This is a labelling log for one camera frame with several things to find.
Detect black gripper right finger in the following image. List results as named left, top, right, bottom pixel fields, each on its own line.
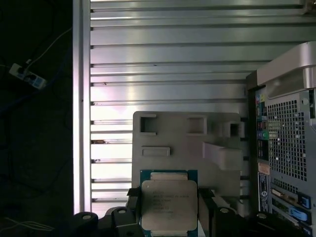
left=197, top=187, right=306, bottom=237

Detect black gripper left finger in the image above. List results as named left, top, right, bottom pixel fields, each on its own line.
left=71, top=187, right=143, bottom=237

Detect silver CPU green edge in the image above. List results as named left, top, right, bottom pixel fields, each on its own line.
left=139, top=169, right=199, bottom=237

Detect grey plastic parts rack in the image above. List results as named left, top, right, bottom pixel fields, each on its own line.
left=132, top=111, right=249, bottom=218

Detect black silver PC case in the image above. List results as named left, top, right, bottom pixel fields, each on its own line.
left=245, top=40, right=316, bottom=228

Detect white power strip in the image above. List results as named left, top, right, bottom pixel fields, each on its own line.
left=8, top=63, right=47, bottom=89

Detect white power cable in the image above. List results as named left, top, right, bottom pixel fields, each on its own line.
left=24, top=26, right=74, bottom=66

